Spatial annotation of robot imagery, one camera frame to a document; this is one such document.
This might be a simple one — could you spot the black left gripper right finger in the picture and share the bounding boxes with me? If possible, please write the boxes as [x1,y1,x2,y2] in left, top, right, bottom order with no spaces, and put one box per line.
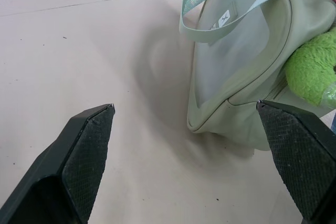
[256,100,336,224]

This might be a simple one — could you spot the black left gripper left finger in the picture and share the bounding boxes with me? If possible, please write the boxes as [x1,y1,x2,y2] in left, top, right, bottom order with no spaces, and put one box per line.
[0,103,117,224]

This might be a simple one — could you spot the pale green handbag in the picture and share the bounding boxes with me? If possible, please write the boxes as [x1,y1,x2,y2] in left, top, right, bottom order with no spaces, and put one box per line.
[178,0,336,152]

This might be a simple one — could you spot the green plush toy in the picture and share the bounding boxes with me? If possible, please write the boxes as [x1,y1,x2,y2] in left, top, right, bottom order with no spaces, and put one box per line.
[284,27,336,108]

